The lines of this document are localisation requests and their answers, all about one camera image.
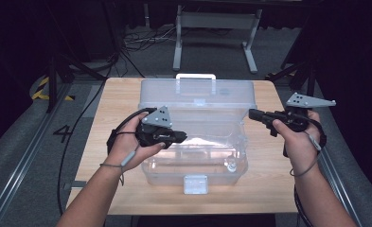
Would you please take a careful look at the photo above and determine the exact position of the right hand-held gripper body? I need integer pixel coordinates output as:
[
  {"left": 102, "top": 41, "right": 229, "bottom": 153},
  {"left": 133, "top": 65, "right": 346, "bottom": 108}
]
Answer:
[{"left": 270, "top": 92, "right": 337, "bottom": 137}]

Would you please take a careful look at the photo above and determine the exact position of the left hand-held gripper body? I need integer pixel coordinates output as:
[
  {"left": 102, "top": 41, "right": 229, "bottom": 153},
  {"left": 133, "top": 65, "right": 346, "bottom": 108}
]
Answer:
[{"left": 135, "top": 105, "right": 173, "bottom": 149}]

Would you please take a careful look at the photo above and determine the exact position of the clear plastic storage box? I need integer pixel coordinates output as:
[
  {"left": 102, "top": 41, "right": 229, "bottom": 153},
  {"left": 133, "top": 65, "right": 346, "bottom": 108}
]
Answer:
[{"left": 137, "top": 73, "right": 257, "bottom": 196}]

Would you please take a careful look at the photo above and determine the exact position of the person's left hand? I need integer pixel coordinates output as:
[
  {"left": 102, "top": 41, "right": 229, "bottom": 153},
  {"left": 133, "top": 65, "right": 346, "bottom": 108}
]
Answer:
[{"left": 106, "top": 113, "right": 168, "bottom": 174}]

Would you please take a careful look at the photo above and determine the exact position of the person's right hand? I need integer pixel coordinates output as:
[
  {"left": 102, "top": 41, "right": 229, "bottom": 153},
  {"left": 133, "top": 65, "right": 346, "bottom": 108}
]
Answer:
[{"left": 272, "top": 109, "right": 324, "bottom": 178}]

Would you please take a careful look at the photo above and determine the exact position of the black metal stand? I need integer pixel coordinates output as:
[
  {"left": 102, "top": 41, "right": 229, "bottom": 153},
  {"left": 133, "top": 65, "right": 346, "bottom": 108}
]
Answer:
[
  {"left": 45, "top": 53, "right": 107, "bottom": 114},
  {"left": 265, "top": 61, "right": 317, "bottom": 105}
]

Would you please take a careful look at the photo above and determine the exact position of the yellow black floor tape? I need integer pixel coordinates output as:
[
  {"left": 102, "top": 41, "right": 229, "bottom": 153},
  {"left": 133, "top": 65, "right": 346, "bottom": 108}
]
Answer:
[{"left": 31, "top": 76, "right": 76, "bottom": 102}]

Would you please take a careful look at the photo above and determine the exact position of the grey right wrist strap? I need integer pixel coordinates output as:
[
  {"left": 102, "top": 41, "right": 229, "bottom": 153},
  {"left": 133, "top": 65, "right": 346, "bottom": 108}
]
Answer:
[{"left": 289, "top": 131, "right": 323, "bottom": 178}]

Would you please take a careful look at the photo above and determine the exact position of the grey wrist strap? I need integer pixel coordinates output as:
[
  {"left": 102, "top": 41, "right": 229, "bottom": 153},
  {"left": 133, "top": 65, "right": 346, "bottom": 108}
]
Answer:
[
  {"left": 289, "top": 131, "right": 323, "bottom": 178},
  {"left": 99, "top": 149, "right": 138, "bottom": 187}
]

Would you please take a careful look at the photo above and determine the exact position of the grey left wrist strap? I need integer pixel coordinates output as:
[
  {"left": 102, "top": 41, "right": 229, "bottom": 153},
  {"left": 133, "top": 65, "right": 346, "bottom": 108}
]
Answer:
[{"left": 99, "top": 149, "right": 138, "bottom": 187}]

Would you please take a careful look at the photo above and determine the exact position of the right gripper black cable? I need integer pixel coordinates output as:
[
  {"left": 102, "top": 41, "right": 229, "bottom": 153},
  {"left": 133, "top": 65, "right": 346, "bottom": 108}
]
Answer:
[{"left": 282, "top": 117, "right": 328, "bottom": 227}]

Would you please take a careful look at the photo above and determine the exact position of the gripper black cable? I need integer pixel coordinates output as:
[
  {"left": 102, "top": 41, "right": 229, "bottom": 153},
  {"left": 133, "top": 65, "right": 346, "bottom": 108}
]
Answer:
[
  {"left": 282, "top": 117, "right": 328, "bottom": 227},
  {"left": 56, "top": 56, "right": 158, "bottom": 218}
]

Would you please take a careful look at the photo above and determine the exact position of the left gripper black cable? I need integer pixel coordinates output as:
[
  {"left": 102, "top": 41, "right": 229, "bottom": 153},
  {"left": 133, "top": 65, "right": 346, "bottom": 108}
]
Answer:
[{"left": 56, "top": 56, "right": 158, "bottom": 218}]

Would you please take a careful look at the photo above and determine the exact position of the bundle of floor cables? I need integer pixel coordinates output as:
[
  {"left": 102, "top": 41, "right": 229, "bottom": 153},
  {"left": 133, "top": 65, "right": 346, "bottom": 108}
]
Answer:
[{"left": 121, "top": 25, "right": 178, "bottom": 53}]

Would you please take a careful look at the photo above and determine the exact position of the grey metal desk frame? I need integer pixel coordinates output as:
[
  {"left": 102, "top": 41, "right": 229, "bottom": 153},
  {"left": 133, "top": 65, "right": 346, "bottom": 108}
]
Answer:
[{"left": 172, "top": 4, "right": 263, "bottom": 75}]

